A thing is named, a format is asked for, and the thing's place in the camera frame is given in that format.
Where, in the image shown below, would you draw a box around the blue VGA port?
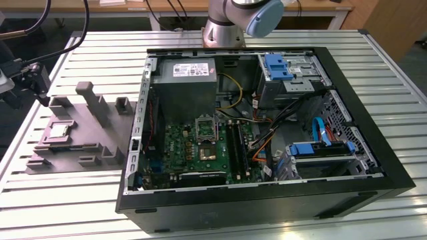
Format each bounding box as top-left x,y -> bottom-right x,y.
148,159 -> 166,174

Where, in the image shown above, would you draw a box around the grey parts rack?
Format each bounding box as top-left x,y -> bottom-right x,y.
24,81 -> 140,176

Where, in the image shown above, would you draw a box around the black camera cable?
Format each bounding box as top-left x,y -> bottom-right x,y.
18,0 -> 91,65

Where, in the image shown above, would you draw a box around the yellow wire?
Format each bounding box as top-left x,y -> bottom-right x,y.
215,72 -> 244,110

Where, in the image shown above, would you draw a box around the orange flat wire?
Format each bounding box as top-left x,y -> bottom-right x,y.
323,124 -> 339,145

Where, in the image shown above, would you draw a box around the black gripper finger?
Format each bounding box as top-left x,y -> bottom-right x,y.
0,89 -> 20,111
20,62 -> 52,108

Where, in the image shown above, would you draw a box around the red black twisted wire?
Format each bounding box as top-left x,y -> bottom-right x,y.
147,102 -> 158,138

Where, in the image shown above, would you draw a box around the white box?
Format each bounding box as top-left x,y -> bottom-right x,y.
99,0 -> 128,7

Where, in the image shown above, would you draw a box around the black PC case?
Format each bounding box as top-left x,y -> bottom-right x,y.
115,46 -> 418,235

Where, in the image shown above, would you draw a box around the hard disk in blue carrier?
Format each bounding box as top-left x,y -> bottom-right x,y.
287,140 -> 355,158

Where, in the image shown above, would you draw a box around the wooden cabinet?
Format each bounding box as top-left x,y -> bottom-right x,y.
339,0 -> 427,63

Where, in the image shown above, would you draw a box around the beige sleeved cable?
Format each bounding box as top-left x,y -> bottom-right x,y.
0,0 -> 54,41

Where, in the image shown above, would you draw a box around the black RAM slot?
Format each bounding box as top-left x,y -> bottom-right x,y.
238,120 -> 254,177
228,121 -> 244,180
224,121 -> 240,180
234,121 -> 250,178

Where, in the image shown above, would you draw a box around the wooden desk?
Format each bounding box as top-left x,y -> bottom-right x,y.
0,0 -> 355,31

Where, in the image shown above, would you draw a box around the silver drive bay cage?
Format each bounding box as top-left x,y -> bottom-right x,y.
256,53 -> 335,109

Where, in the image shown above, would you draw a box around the grey power supply unit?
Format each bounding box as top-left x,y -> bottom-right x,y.
151,58 -> 220,125

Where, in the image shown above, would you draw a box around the silver CPU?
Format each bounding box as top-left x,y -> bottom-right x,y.
46,123 -> 71,138

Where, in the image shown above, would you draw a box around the orange power wires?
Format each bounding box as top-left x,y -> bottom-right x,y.
251,143 -> 268,164

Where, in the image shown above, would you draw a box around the black cable bundle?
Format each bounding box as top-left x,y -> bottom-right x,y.
248,89 -> 330,151

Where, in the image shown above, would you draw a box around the green motherboard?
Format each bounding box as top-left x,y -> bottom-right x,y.
138,117 -> 268,188

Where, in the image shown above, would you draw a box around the silver disk bay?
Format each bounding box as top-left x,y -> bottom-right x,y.
271,149 -> 383,182

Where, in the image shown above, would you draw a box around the black graphics card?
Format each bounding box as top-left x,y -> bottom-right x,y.
178,170 -> 228,188

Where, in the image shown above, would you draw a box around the grey wire bundle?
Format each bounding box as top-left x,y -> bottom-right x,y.
215,109 -> 272,124

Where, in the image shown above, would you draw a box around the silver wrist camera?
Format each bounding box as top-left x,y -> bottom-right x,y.
0,71 -> 16,88

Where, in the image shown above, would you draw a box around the blue drive bay latch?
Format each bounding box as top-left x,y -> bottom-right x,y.
262,53 -> 290,81

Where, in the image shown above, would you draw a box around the blue flat wire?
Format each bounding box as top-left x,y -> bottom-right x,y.
311,116 -> 334,148

